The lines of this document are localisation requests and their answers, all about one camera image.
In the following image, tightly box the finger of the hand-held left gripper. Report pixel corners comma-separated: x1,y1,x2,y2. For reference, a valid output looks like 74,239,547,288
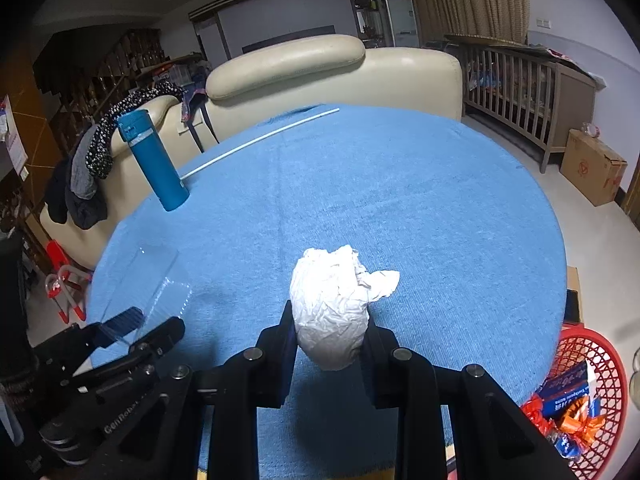
32,307,147,377
74,316,187,402

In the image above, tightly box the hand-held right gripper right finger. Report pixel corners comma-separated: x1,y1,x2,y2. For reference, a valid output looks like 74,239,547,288
360,317,576,480

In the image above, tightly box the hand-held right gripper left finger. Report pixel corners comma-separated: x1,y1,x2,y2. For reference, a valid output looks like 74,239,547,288
95,300,301,480

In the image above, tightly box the clear plastic packaging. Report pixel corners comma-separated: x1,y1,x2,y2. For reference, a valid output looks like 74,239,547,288
102,247,193,346

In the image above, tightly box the white paper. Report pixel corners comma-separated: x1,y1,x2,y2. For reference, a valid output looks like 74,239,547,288
289,245,401,372

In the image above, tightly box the blue toothpaste box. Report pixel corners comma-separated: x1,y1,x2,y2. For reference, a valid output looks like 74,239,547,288
537,360,598,418

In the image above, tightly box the red plastic basket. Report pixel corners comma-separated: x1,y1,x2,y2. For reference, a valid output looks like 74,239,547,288
520,327,630,480

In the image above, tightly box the red stool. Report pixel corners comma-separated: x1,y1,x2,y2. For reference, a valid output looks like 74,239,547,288
45,240,93,323

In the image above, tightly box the dark garment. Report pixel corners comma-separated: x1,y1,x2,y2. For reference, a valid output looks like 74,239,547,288
45,157,108,231

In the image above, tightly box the grey garment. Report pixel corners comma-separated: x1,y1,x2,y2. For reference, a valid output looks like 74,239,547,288
69,127,101,201

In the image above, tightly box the orange candy wrapper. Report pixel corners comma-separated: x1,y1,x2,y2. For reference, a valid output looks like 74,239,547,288
522,392,556,436
557,395,606,446

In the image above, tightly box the blue insulated bottle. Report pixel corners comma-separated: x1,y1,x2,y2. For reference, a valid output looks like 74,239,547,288
116,108,191,212

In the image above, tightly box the black floral garment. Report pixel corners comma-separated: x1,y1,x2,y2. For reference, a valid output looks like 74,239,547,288
85,87,186,181

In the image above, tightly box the thin white rod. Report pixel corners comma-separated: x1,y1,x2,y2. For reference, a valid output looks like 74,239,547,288
181,106,341,181

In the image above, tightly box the purple bag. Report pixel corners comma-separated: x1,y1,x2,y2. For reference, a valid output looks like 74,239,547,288
177,72,221,153

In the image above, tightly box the dark wooden shelving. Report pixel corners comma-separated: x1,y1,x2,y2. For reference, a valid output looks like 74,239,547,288
32,27,166,126

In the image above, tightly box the cream leather sofa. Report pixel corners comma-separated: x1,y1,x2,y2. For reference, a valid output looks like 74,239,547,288
39,34,463,266

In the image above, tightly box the cardboard box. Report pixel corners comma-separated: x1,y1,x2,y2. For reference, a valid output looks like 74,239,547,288
559,129,628,207

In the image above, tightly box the wooden crib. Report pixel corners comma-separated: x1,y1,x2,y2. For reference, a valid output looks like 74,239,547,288
445,34,598,175

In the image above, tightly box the white standing air conditioner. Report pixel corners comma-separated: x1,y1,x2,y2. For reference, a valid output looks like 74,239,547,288
382,0,420,48

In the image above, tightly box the glass display cabinet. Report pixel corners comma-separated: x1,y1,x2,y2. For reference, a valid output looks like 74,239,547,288
347,0,386,48

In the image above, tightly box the beige curtain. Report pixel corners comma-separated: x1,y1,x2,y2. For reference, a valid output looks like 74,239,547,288
395,0,531,48

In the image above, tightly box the white wall notice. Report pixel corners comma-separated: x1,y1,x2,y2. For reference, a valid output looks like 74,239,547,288
0,95,29,177

